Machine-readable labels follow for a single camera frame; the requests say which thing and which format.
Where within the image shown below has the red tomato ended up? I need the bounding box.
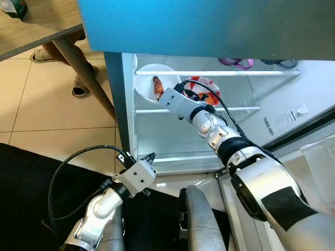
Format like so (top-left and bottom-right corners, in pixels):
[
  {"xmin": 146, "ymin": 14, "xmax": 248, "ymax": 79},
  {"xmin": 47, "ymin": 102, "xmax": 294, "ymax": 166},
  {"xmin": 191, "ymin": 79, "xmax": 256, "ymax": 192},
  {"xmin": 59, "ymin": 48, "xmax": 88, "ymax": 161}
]
[{"xmin": 204, "ymin": 92, "xmax": 220, "ymax": 105}]

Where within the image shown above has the red and white bowl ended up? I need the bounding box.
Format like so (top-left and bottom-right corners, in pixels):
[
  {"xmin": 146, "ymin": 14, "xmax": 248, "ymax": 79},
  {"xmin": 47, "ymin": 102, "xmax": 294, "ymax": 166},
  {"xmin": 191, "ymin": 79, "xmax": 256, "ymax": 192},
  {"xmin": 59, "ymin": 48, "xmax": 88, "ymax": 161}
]
[{"xmin": 184, "ymin": 76, "xmax": 221, "ymax": 107}]

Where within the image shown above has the grey steel fridge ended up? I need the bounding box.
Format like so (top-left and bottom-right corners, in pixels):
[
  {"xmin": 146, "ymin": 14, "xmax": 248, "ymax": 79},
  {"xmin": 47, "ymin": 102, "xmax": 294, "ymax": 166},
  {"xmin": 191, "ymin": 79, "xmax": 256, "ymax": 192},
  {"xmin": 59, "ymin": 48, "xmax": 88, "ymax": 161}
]
[{"xmin": 77, "ymin": 0, "xmax": 335, "ymax": 176}]

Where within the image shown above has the brown sweet potato piece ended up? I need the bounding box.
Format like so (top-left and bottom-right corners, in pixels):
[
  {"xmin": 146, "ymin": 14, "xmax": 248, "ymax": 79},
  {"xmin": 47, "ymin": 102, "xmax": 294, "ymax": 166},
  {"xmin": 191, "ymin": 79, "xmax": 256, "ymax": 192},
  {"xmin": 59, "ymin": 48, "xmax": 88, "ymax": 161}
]
[{"xmin": 152, "ymin": 76, "xmax": 165, "ymax": 100}]

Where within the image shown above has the purple cup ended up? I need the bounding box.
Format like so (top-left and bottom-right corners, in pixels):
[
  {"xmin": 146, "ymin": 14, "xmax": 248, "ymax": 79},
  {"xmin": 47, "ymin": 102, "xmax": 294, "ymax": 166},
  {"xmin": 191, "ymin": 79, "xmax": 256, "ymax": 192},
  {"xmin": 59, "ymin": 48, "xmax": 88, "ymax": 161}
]
[{"xmin": 218, "ymin": 58, "xmax": 255, "ymax": 71}]

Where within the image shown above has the grey robot right leg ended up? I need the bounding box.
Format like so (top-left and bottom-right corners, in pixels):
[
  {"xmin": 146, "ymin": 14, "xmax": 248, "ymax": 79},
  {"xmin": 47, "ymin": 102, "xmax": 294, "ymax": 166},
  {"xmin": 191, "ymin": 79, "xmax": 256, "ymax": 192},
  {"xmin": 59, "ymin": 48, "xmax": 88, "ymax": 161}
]
[{"xmin": 179, "ymin": 185, "xmax": 228, "ymax": 251}]

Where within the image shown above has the blue cup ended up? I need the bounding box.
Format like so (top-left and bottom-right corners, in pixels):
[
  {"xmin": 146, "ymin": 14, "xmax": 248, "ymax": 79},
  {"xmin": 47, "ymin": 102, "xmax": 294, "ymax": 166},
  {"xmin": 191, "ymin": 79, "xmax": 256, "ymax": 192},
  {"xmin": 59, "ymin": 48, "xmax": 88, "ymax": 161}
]
[{"xmin": 260, "ymin": 59, "xmax": 298, "ymax": 70}]

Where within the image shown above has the wooden table leg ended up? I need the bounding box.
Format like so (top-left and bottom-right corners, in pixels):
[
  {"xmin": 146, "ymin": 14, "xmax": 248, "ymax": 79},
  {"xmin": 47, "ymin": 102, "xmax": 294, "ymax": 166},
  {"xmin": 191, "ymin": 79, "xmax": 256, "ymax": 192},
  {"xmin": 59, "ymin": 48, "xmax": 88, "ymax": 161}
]
[{"xmin": 52, "ymin": 36, "xmax": 117, "ymax": 122}]

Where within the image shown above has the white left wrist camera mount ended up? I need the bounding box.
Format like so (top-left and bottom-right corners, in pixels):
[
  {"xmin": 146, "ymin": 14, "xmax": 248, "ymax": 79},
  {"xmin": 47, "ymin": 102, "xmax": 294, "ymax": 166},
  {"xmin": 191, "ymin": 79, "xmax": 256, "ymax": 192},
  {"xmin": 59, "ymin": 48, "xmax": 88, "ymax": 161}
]
[{"xmin": 114, "ymin": 159, "xmax": 157, "ymax": 197}]

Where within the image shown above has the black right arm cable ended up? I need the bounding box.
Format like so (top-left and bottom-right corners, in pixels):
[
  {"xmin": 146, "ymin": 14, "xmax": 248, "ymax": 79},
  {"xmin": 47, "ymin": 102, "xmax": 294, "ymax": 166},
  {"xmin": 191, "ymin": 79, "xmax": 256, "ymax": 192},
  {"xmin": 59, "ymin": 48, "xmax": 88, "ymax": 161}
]
[{"xmin": 178, "ymin": 78, "xmax": 247, "ymax": 139}]

